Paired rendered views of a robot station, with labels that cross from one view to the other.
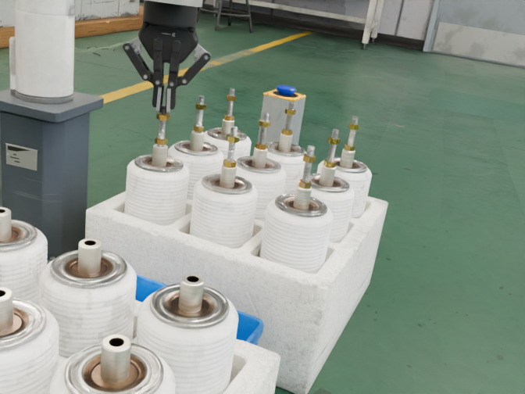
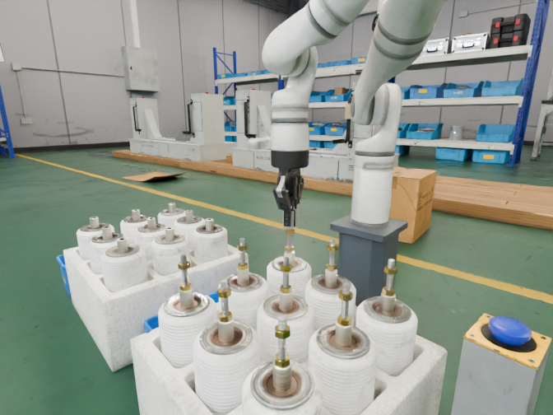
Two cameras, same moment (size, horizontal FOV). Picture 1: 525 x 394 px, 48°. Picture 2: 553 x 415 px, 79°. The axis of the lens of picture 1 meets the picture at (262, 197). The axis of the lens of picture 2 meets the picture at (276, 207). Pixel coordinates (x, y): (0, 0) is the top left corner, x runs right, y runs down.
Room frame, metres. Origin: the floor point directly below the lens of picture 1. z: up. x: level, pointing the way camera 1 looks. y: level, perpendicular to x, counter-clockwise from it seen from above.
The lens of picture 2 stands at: (1.16, -0.43, 0.56)
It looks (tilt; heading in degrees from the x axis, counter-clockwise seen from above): 15 degrees down; 118
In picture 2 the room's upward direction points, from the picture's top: straight up
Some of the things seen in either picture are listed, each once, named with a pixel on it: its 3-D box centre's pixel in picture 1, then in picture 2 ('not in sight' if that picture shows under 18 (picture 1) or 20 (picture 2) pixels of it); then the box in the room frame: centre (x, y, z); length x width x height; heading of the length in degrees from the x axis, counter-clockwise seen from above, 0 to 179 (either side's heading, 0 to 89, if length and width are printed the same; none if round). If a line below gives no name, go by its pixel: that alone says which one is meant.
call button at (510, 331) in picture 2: (285, 91); (508, 333); (1.24, -0.02, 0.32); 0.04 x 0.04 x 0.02
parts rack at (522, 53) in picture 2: not in sight; (332, 91); (-0.79, 5.31, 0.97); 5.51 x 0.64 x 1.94; 167
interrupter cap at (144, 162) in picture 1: (158, 163); (289, 264); (0.87, 0.17, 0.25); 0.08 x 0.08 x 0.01
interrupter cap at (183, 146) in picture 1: (196, 148); (330, 284); (0.98, 0.12, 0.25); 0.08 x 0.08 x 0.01
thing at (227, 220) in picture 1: (219, 239); (244, 323); (0.83, 0.05, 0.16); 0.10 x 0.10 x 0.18
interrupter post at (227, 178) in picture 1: (227, 176); (243, 276); (0.83, 0.05, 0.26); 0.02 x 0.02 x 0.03
